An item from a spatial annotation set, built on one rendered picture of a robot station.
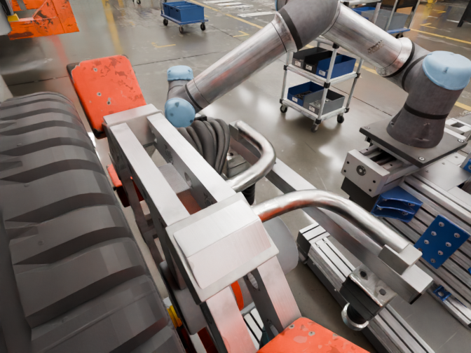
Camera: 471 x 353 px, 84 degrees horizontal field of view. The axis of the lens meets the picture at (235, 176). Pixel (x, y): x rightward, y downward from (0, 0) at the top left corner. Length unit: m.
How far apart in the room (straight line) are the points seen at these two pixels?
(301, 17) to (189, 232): 0.55
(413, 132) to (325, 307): 0.88
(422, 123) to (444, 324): 0.78
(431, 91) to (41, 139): 0.86
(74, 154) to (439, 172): 1.01
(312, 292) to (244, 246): 1.26
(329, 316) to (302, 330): 1.21
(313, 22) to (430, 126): 0.47
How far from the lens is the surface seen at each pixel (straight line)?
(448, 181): 1.04
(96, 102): 0.38
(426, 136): 0.95
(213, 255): 0.18
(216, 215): 0.20
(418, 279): 0.39
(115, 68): 0.40
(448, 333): 1.36
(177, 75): 0.79
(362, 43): 0.88
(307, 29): 0.66
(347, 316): 0.57
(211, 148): 0.42
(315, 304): 1.42
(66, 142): 0.20
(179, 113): 0.67
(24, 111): 0.25
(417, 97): 0.92
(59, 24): 3.88
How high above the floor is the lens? 1.27
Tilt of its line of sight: 42 degrees down
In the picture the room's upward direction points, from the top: straight up
